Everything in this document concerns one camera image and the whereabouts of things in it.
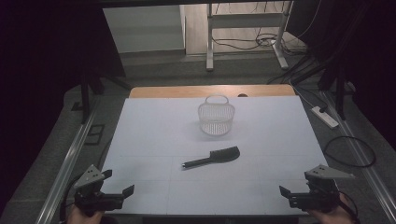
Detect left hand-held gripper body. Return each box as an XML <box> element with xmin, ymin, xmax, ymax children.
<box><xmin>74</xmin><ymin>164</ymin><xmax>125</xmax><ymax>217</ymax></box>

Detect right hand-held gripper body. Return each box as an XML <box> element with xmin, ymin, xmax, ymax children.
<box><xmin>289</xmin><ymin>163</ymin><xmax>356</xmax><ymax>214</ymax></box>

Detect black hair brush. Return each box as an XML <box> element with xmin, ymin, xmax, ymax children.
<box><xmin>181</xmin><ymin>146</ymin><xmax>241</xmax><ymax>170</ymax></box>

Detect white plastic mesh basket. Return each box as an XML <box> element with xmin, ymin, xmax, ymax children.
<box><xmin>197</xmin><ymin>93</ymin><xmax>236</xmax><ymax>137</ymax></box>

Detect person's left hand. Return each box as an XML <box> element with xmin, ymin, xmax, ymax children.
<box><xmin>66</xmin><ymin>206</ymin><xmax>106</xmax><ymax>224</ymax></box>

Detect person's right hand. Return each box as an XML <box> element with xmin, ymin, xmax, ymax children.
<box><xmin>307</xmin><ymin>202</ymin><xmax>356</xmax><ymax>224</ymax></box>

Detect black floor frames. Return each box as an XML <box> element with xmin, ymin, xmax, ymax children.
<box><xmin>83</xmin><ymin>123</ymin><xmax>106</xmax><ymax>146</ymax></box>

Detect black tripod stand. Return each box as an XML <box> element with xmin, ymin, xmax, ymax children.
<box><xmin>317</xmin><ymin>60</ymin><xmax>357</xmax><ymax>121</ymax></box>
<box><xmin>78</xmin><ymin>69</ymin><xmax>134</xmax><ymax>125</ymax></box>

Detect white power strip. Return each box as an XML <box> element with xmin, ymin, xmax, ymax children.
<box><xmin>311</xmin><ymin>105</ymin><xmax>340</xmax><ymax>130</ymax></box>

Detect black curtain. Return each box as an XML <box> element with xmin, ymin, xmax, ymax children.
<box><xmin>286</xmin><ymin>0</ymin><xmax>396</xmax><ymax>150</ymax></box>
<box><xmin>0</xmin><ymin>0</ymin><xmax>127</xmax><ymax>216</ymax></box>

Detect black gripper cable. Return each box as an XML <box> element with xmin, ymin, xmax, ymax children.
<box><xmin>59</xmin><ymin>172</ymin><xmax>85</xmax><ymax>223</ymax></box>
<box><xmin>336</xmin><ymin>189</ymin><xmax>361</xmax><ymax>224</ymax></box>

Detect aluminium floor rail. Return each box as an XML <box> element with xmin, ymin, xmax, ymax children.
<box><xmin>35</xmin><ymin>95</ymin><xmax>101</xmax><ymax>224</ymax></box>
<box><xmin>321</xmin><ymin>90</ymin><xmax>396</xmax><ymax>222</ymax></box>

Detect black looped floor cable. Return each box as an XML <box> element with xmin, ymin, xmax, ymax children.
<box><xmin>322</xmin><ymin>135</ymin><xmax>376</xmax><ymax>169</ymax></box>

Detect tangle of black floor cables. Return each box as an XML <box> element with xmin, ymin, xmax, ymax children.
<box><xmin>211</xmin><ymin>0</ymin><xmax>325</xmax><ymax>57</ymax></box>

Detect white metal desk frame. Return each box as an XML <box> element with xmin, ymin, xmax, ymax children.
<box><xmin>205</xmin><ymin>0</ymin><xmax>294</xmax><ymax>72</ymax></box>

